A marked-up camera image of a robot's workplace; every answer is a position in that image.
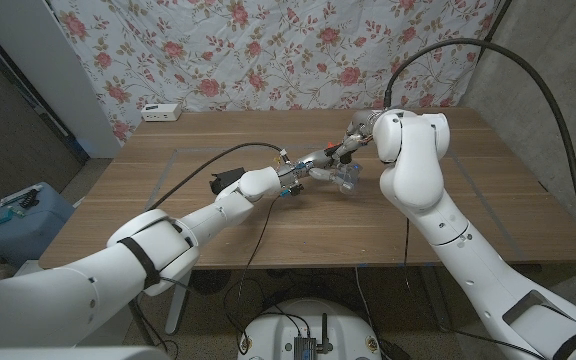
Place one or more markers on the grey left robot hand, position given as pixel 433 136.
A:
pixel 315 159

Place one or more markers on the teal hand tool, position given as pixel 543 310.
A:
pixel 3 218

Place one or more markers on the black round fan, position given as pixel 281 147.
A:
pixel 213 280

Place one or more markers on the black backdrop stand pole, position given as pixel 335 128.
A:
pixel 495 22

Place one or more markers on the white table leg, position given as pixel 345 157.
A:
pixel 178 305

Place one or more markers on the white flat tool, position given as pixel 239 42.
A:
pixel 20 195

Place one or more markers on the blue storage case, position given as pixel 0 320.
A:
pixel 23 235

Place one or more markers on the floral backdrop cloth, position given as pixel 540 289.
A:
pixel 268 50

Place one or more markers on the grey table leg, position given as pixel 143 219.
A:
pixel 438 305

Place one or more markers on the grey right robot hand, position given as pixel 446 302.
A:
pixel 363 125

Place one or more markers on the white power strip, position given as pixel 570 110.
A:
pixel 161 112

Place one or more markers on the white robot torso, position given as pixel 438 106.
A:
pixel 308 325

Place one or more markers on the white wall panel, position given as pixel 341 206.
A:
pixel 58 75

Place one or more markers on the grey tape outline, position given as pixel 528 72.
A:
pixel 193 149

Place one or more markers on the black clip tool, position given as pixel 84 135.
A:
pixel 29 198

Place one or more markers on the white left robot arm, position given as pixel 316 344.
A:
pixel 143 260

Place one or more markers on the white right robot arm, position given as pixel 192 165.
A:
pixel 468 250

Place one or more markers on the clear spray bottle black cap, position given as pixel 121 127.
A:
pixel 349 177

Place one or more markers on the black card holder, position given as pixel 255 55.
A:
pixel 225 179

